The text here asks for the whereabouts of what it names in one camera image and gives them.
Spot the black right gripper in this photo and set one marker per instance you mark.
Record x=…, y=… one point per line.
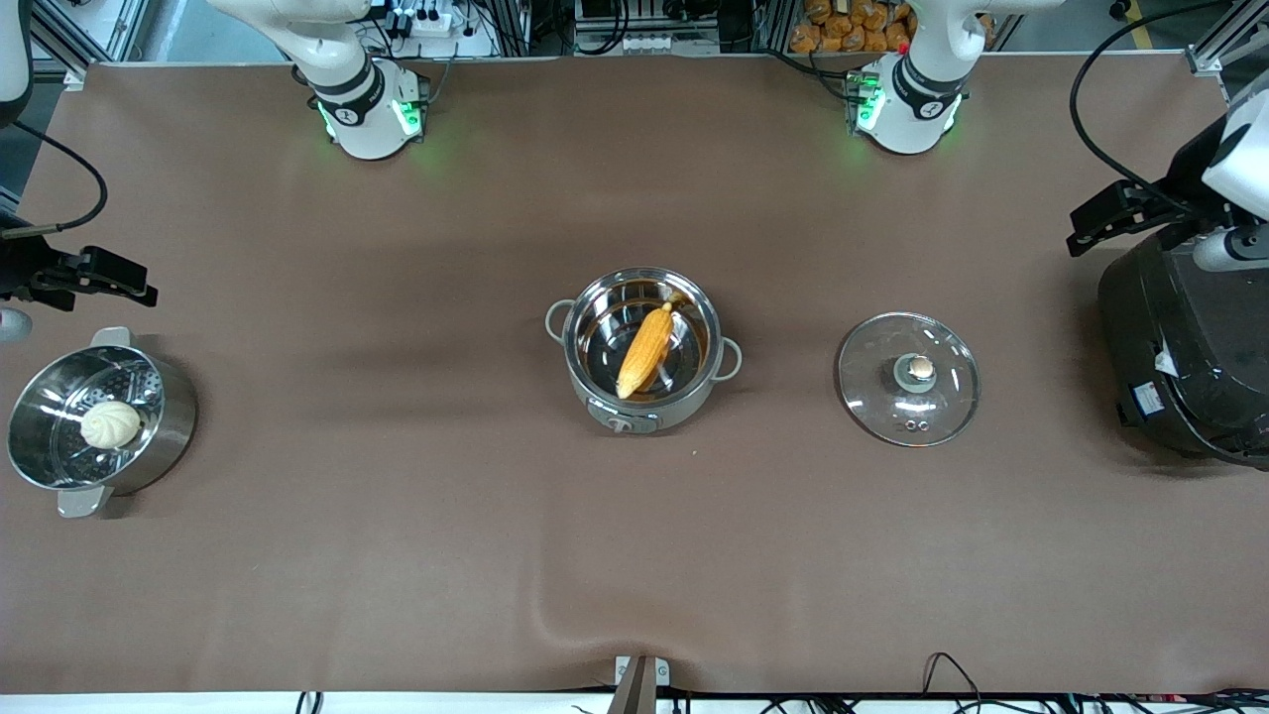
x=22, y=269

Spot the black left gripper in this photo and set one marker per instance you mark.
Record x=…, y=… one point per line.
x=1181, y=178

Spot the glass pot lid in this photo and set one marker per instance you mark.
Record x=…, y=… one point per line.
x=908, y=382

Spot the yellow corn cob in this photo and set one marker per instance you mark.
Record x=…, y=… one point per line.
x=646, y=347

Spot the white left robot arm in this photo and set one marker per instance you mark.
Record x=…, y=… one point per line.
x=917, y=104

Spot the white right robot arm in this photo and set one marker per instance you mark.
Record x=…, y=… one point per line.
x=362, y=99

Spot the stainless steel steamer pot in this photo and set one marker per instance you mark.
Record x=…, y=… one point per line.
x=169, y=416

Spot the grey electric cooking pot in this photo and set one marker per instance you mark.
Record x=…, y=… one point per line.
x=684, y=409

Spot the white steamed bun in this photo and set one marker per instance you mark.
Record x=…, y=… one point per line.
x=110, y=424

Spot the black round kitchen appliance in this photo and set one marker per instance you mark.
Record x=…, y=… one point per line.
x=1190, y=347

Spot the bag of orange fruits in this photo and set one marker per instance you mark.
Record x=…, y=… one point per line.
x=853, y=25

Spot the white power strip with plugs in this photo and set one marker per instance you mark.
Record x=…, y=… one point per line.
x=436, y=25

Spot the small white power strip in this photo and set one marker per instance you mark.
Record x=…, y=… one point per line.
x=649, y=43

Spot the brown table cover mat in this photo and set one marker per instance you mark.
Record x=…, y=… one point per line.
x=634, y=555

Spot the aluminium frame profile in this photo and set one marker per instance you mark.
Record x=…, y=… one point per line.
x=79, y=35
x=1224, y=45

